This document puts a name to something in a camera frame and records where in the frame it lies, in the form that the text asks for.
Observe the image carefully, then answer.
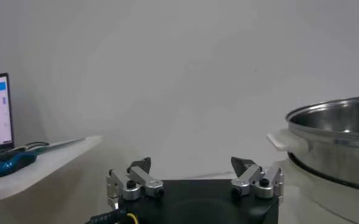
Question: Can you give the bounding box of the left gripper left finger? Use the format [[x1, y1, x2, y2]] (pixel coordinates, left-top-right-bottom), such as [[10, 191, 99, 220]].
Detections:
[[105, 156, 165, 211]]

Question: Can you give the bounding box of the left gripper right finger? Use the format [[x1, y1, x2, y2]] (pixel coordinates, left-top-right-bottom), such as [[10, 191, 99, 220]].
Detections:
[[230, 156, 285, 200]]

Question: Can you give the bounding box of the stainless steel steamer basket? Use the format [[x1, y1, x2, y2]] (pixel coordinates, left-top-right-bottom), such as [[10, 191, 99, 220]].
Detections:
[[266, 95, 359, 193]]

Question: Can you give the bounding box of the cream electric cooker base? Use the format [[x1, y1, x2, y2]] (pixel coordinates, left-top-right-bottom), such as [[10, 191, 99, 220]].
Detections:
[[273, 152, 359, 224]]

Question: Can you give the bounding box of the white side table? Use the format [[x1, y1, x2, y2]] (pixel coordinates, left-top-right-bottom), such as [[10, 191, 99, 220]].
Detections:
[[0, 135, 102, 205]]

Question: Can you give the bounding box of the blue computer mouse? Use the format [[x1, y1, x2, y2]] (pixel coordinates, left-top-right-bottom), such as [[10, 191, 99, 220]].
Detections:
[[0, 151, 38, 180]]

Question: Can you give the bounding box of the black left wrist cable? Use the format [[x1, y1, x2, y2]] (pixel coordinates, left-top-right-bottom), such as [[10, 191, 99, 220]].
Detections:
[[84, 208, 139, 224]]

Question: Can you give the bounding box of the black looped cable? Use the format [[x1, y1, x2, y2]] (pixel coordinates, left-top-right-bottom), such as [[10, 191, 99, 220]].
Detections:
[[23, 141, 51, 150]]

